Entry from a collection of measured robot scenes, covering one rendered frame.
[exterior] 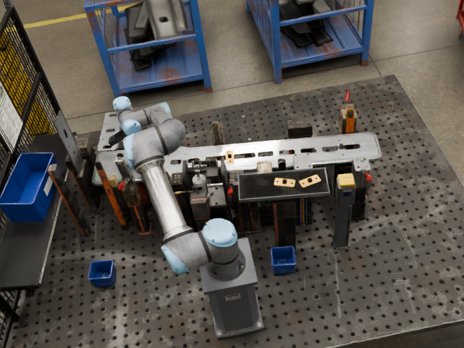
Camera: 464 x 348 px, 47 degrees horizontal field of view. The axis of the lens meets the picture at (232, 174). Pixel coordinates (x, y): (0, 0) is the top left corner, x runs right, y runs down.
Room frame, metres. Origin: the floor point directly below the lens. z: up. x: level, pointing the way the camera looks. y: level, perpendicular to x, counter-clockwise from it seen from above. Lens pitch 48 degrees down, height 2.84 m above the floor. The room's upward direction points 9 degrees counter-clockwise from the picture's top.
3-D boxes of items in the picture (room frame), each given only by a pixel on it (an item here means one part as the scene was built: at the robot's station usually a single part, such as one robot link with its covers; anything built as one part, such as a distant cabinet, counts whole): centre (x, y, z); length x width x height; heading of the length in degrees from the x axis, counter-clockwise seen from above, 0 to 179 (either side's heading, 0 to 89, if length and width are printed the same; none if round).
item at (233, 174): (1.58, -0.02, 0.89); 0.13 x 0.11 x 0.38; 175
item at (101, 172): (1.68, 0.58, 0.95); 0.03 x 0.01 x 0.50; 85
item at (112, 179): (1.70, 0.55, 0.88); 0.04 x 0.04 x 0.36; 85
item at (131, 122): (1.78, 0.39, 1.31); 0.11 x 0.11 x 0.08; 17
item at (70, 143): (1.86, 0.72, 1.17); 0.12 x 0.01 x 0.34; 175
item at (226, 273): (1.12, 0.07, 1.15); 0.15 x 0.15 x 0.10
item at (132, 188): (1.66, 0.48, 0.88); 0.07 x 0.06 x 0.35; 175
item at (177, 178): (1.58, 0.24, 0.91); 0.07 x 0.05 x 0.42; 175
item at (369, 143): (1.78, -0.02, 1.00); 1.38 x 0.22 x 0.02; 85
